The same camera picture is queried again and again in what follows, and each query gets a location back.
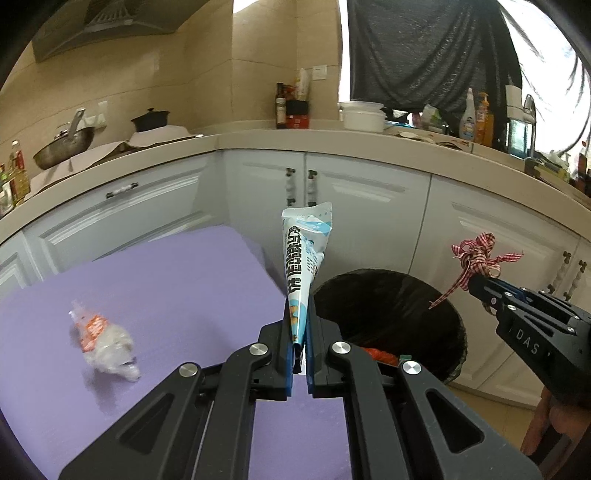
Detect red plastic bag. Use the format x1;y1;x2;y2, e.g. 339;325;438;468
363;348;400;367

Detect steel wok pan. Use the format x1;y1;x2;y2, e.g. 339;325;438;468
33;108;95;170

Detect dark window curtain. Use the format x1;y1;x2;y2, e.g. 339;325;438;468
346;1;522;129

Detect person right hand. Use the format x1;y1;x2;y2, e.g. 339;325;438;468
521;387;590;455

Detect cooking oil bottle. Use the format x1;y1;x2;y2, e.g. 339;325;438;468
9;139;30;205

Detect clear orange printed wrapper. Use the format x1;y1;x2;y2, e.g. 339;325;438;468
69;301;109;353

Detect red checkered ribbon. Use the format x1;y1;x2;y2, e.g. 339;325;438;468
429;232;524;309

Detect black trash bin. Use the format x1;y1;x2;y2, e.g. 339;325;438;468
314;269;468;383

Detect white spray bottle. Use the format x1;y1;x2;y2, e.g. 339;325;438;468
460;87;476;142

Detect clear plastic bag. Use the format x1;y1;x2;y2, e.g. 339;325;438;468
83;324;140;382

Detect steel range hood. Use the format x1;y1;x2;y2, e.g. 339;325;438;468
31;1;233;64

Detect purple tablecloth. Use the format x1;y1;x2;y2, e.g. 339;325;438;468
0;224;357;480

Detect chrome faucet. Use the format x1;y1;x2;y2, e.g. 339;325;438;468
505;85;537;159

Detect black clay pot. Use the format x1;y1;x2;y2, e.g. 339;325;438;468
131;108;169;133

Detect white corner cabinets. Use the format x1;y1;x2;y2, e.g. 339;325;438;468
1;150;590;404

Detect white lidded bowl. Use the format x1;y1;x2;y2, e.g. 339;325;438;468
339;101;386;133

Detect dark sauce bottle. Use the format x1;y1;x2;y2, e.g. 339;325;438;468
274;82;287;129

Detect orange soap bottle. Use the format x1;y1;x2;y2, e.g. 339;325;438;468
475;92;494;147

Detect blue white snack pouch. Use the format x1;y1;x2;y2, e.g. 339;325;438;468
281;202;332;370

